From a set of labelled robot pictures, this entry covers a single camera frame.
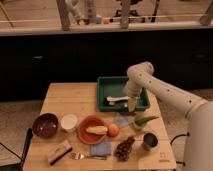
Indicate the orange apple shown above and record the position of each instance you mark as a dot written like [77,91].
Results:
[113,130]

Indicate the yellow corn cob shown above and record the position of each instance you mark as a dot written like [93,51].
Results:
[98,130]

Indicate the silver fork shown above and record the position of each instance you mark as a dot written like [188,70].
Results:
[79,156]

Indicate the blue sponge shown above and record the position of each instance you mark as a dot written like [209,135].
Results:
[101,149]

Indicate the wooden block eraser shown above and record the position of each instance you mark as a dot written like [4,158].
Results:
[58,152]

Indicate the dark metal cup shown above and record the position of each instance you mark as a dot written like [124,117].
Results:
[149,141]

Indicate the green plastic tray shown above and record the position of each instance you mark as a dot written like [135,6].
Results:
[114,87]

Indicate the dark purple bowl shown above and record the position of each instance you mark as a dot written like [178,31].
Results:
[45,125]

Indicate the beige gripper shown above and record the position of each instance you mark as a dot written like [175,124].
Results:
[132,102]

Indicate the white dish brush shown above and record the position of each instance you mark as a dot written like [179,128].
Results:
[113,100]

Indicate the green aloe leaf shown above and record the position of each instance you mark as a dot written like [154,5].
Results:
[144,120]

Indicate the brown grape bunch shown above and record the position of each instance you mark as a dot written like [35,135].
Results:
[124,148]

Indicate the white cup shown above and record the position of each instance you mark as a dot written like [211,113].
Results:
[69,122]

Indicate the green cup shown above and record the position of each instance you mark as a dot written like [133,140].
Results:
[136,126]

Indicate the orange plate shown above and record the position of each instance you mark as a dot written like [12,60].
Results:
[88,138]

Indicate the light blue cloth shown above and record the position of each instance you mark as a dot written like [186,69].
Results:
[123,121]

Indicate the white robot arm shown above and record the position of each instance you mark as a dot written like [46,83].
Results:
[198,151]

